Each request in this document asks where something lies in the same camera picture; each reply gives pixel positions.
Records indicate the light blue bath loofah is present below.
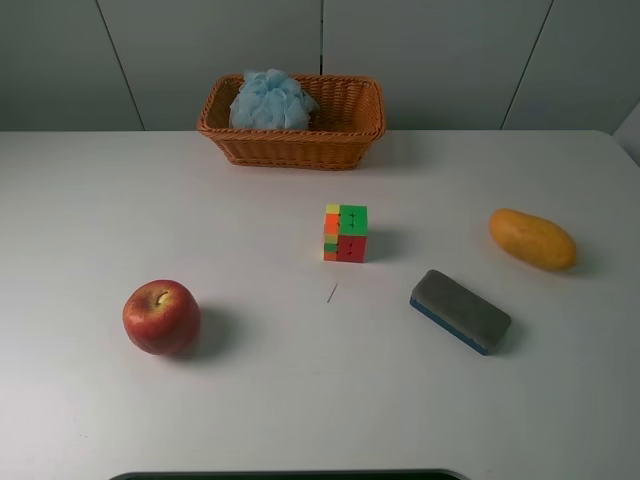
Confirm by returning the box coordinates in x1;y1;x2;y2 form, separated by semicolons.
229;69;319;130

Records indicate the multicoloured puzzle cube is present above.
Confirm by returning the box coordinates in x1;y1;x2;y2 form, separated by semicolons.
323;204;368;263

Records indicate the orange wicker basket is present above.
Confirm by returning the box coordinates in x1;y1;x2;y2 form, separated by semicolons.
197;74;386;171

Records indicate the red apple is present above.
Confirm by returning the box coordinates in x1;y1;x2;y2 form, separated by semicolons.
122;280;201;356

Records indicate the grey blue board eraser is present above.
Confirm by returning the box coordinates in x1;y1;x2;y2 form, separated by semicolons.
409;269;512;356

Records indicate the yellow orange mango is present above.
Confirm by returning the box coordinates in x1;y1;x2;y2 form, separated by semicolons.
488;208;577;271

